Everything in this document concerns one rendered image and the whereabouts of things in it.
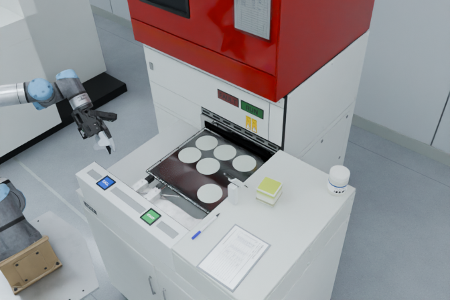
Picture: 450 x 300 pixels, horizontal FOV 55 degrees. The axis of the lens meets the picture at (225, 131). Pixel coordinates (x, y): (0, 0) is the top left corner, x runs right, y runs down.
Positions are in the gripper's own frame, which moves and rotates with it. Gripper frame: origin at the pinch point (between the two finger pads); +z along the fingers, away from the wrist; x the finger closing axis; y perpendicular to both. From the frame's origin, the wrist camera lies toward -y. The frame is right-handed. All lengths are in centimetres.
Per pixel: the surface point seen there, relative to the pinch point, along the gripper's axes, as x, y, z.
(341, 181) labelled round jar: 59, -45, 48
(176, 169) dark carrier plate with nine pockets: 3.7, -18.7, 19.8
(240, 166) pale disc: 18, -38, 31
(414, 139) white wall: -17, -206, 90
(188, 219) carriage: 17.7, -6.2, 37.0
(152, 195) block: 6.9, -2.6, 23.2
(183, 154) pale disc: 0.5, -26.7, 15.8
